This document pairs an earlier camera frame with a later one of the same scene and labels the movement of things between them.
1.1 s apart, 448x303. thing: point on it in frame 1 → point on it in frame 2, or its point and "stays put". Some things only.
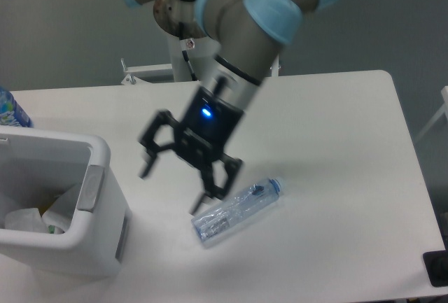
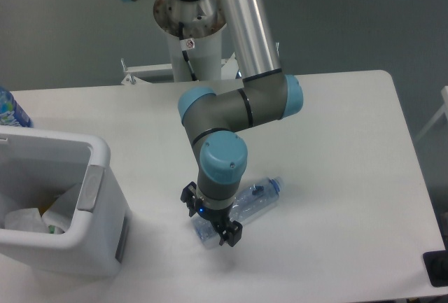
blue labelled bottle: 11,113 stays put
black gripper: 210,122 → 220,218
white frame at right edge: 444,110 stays put
